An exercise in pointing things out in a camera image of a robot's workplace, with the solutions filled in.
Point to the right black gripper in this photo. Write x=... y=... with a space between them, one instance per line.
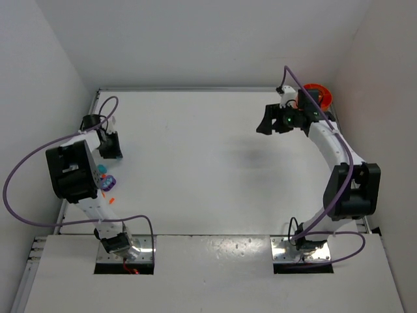
x=277 y=119

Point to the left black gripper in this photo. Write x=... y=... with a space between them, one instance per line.
x=111 y=147

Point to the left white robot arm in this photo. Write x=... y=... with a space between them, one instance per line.
x=75 y=178

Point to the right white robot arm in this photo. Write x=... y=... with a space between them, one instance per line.
x=353 y=187

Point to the teal lego piece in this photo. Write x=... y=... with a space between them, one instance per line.
x=102 y=169

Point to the purple round lego piece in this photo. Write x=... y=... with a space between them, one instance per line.
x=107 y=183

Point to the orange round divided container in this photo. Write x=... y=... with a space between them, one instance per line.
x=325 y=96

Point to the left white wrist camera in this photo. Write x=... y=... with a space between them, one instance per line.
x=111 y=123

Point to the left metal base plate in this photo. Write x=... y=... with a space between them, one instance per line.
x=140 y=253

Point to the metal base plate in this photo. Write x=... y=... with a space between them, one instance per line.
x=140 y=253
x=283 y=252

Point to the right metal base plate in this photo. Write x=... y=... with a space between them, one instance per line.
x=283 y=252

